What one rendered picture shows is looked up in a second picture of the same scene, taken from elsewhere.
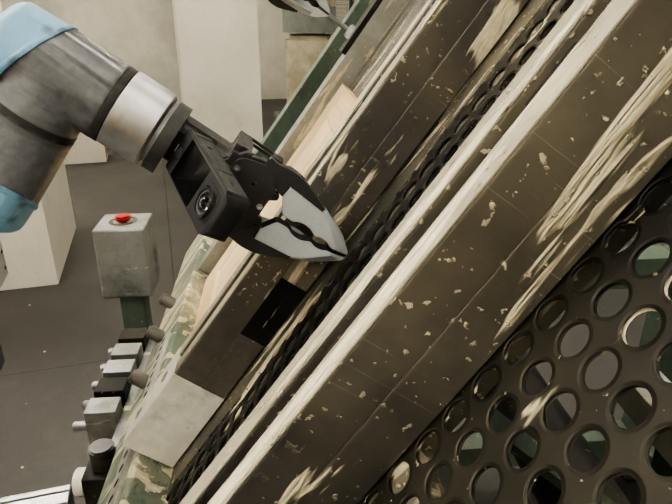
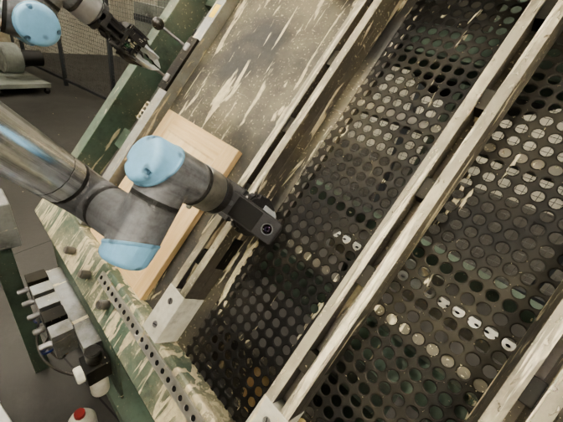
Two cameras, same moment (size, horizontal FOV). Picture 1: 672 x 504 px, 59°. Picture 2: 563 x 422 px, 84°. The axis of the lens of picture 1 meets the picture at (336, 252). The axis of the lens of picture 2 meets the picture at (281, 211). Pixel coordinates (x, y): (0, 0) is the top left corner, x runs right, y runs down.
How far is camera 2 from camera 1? 0.47 m
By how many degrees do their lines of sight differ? 42
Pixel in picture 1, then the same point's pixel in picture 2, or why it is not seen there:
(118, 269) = not seen: outside the picture
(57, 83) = (188, 184)
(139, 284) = (10, 240)
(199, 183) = (256, 219)
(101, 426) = (64, 340)
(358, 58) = (173, 93)
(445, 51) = (303, 134)
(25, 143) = (169, 218)
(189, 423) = (188, 317)
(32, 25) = (174, 154)
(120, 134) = (211, 202)
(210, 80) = not seen: outside the picture
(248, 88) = not seen: outside the picture
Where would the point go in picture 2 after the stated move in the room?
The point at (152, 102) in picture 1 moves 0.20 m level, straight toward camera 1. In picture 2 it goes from (223, 182) to (327, 234)
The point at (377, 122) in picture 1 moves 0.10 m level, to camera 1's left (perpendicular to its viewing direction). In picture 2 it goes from (279, 165) to (243, 171)
